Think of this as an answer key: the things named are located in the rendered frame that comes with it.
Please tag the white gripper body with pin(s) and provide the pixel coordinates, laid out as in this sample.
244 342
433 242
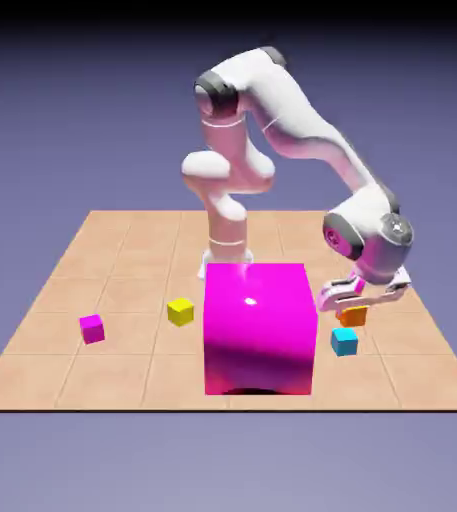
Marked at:
348 295

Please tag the small orange cube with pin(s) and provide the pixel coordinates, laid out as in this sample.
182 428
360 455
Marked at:
354 316

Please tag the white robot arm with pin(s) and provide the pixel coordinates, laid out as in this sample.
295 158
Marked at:
292 108

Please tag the small cyan cube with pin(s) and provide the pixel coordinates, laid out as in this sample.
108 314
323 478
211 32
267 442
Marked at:
344 342

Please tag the small yellow cube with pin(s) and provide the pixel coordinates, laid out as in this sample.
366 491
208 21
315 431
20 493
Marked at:
180 312

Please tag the small magenta cube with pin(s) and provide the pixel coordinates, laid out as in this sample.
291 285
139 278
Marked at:
92 328

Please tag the large magenta box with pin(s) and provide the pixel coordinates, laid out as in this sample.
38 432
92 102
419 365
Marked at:
258 328

